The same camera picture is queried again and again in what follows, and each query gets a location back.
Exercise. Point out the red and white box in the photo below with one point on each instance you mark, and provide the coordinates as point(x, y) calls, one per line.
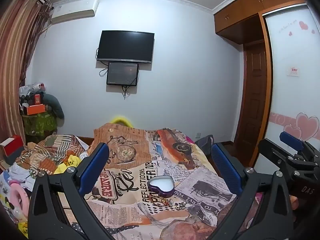
point(13, 148)

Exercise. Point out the wooden overhead cabinets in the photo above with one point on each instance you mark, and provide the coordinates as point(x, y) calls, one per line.
point(240, 17)

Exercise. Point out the small red box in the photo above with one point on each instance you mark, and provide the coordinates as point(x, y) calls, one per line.
point(37, 99)

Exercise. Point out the white heart-print sliding door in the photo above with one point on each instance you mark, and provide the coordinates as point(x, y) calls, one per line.
point(287, 97)

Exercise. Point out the cartoon print cloth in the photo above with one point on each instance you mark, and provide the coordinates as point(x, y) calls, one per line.
point(6, 200)

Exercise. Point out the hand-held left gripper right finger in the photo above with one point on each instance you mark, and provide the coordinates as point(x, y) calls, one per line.
point(226, 166)

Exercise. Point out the newspaper print blanket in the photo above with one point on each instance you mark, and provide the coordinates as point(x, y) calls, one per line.
point(175, 167)

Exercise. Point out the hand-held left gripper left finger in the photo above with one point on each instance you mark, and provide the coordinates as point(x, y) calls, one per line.
point(93, 165)

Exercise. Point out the grey plush pillow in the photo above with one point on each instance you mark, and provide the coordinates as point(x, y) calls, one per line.
point(55, 107)

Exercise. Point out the small black wall monitor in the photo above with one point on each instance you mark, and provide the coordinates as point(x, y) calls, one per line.
point(122, 73)

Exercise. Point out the striped brown curtain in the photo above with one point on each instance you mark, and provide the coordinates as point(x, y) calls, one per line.
point(15, 55)

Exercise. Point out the green patterned bag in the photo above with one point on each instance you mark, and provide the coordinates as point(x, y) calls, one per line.
point(37, 126)

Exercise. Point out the orange box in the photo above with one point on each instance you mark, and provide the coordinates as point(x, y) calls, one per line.
point(36, 109)

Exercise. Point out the black wall television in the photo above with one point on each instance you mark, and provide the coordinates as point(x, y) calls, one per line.
point(125, 46)

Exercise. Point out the purple heart-shaped tin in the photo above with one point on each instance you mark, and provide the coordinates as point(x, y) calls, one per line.
point(160, 183)

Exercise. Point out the yellow cloth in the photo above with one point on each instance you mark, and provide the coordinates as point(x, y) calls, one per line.
point(68, 163)

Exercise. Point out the white wall socket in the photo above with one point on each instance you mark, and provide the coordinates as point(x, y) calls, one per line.
point(198, 135)

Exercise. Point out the white plastic bags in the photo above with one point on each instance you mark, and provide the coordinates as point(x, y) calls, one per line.
point(31, 88)

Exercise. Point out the magenta cloth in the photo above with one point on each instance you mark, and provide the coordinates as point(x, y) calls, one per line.
point(190, 139)

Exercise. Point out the dark backpack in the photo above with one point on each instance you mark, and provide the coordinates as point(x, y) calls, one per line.
point(205, 143)

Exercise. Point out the brown wooden door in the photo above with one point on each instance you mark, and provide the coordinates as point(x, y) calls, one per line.
point(252, 92)

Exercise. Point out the white air conditioner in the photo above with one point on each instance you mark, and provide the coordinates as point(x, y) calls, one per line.
point(75, 10)

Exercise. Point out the person's right hand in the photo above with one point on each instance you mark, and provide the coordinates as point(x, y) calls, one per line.
point(294, 201)

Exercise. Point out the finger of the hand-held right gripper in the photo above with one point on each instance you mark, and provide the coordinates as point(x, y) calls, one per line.
point(266, 150)
point(291, 140)

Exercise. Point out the red and white paper notice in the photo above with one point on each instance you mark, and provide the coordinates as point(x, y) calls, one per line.
point(293, 71)

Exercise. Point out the yellow plastic hoop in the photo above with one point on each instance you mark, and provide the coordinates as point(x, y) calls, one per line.
point(121, 119)

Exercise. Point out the striped patchwork cloth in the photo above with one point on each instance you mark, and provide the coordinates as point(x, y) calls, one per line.
point(55, 150)

